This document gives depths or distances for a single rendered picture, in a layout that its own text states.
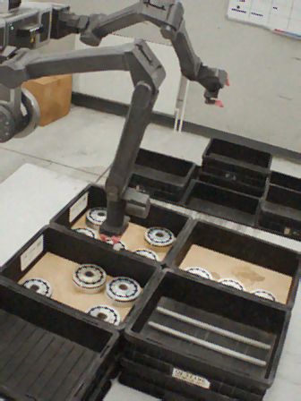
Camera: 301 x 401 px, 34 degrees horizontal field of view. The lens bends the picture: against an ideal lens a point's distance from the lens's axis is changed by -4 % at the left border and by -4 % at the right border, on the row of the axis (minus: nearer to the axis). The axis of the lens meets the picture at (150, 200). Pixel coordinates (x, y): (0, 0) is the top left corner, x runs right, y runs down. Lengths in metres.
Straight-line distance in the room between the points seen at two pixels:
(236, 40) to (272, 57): 0.33
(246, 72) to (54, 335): 3.35
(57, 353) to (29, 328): 0.12
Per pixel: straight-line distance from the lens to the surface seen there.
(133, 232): 1.78
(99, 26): 1.74
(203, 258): 1.72
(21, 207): 2.10
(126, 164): 1.40
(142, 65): 1.18
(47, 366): 1.33
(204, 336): 1.46
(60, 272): 1.59
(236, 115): 4.50
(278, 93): 4.39
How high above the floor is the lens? 1.87
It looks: 32 degrees down
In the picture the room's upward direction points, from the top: 9 degrees clockwise
